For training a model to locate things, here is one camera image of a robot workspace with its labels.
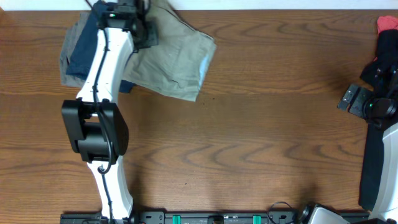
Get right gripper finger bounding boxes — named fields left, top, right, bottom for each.
left=347, top=86, right=373, bottom=118
left=337, top=84, right=359, bottom=111

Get light khaki shorts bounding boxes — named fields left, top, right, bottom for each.
left=123, top=0, right=216, bottom=101

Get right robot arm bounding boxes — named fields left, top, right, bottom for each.
left=298, top=62, right=397, bottom=223

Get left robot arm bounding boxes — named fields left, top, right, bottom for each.
left=60, top=1, right=159, bottom=224

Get black garment at right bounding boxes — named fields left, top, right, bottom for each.
left=359, top=29, right=397, bottom=210

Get folded navy blue shorts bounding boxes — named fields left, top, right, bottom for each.
left=65, top=0, right=136, bottom=94

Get red cloth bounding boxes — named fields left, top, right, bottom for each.
left=376, top=16, right=398, bottom=34

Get folded grey shorts under navy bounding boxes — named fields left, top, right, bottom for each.
left=59, top=12, right=90, bottom=88

